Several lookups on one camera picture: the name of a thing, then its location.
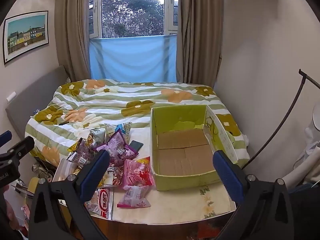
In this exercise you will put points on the person's left hand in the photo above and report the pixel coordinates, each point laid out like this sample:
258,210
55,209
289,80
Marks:
11,213

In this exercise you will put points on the white plastic appliance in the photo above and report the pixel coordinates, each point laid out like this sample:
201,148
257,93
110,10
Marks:
308,160

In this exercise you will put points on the green striped floral blanket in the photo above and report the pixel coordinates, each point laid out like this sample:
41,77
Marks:
112,97

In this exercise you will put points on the window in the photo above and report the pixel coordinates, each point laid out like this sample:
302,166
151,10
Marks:
132,10

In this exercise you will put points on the black curved lamp pole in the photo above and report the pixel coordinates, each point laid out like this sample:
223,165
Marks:
302,76

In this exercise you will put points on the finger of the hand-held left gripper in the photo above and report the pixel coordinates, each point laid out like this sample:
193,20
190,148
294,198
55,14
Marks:
5,138
21,146

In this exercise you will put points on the beige curtain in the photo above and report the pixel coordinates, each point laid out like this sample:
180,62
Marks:
72,42
200,42

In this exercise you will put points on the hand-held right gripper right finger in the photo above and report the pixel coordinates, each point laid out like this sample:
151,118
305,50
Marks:
228,172

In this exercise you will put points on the red white snack packet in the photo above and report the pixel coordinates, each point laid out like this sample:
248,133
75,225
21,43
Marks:
102,202

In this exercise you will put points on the green cardboard box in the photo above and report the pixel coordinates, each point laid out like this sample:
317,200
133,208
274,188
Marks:
185,160

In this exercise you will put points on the dark green phone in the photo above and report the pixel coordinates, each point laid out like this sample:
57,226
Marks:
136,146

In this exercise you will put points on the framed houses wall picture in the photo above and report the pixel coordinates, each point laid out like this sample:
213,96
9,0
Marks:
25,35

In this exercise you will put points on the small pink white snack packet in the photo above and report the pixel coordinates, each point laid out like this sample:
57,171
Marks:
133,197

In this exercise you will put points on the yellow orange snack packet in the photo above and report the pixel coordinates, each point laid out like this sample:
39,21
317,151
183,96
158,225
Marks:
144,160

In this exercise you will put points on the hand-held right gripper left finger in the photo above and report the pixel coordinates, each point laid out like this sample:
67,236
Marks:
96,170

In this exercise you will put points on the grey bed headboard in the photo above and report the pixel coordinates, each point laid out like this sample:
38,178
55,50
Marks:
32,97

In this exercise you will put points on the gold purple snack packet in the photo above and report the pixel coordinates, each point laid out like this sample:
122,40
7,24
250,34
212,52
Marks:
78,153

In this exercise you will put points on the white wall switch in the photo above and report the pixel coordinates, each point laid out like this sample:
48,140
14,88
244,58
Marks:
11,97

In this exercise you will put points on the blue window cloth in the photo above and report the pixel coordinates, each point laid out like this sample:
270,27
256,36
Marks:
132,60

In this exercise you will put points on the silver snack packet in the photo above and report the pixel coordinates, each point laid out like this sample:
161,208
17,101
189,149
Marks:
97,136

